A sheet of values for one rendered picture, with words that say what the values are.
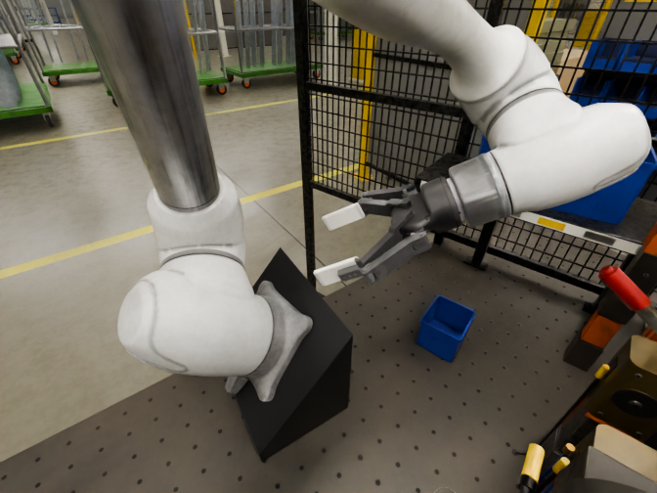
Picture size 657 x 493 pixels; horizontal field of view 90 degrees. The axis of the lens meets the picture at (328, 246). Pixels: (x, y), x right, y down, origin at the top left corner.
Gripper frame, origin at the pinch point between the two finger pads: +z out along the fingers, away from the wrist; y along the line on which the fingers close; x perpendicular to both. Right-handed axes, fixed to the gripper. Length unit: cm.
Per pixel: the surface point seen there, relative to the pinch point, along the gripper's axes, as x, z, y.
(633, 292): -11.3, -34.3, -13.1
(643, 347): -20.5, -34.7, -14.7
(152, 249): -38, 172, 122
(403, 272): -45, 0, 35
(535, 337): -59, -28, 12
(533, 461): -5.4, -18.6, -30.3
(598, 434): -12.1, -24.6, -26.6
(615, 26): -52, -120, 163
